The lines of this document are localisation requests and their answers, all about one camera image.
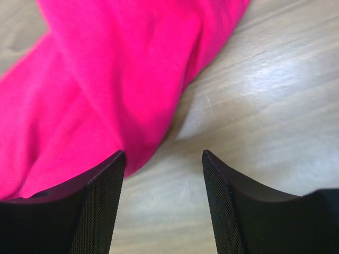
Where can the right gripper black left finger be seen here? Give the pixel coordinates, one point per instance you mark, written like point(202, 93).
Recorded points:
point(76, 216)

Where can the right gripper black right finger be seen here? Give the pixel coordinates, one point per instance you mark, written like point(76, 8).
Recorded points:
point(250, 217)

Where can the pink t shirt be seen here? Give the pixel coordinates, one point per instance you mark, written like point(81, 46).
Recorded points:
point(106, 77)

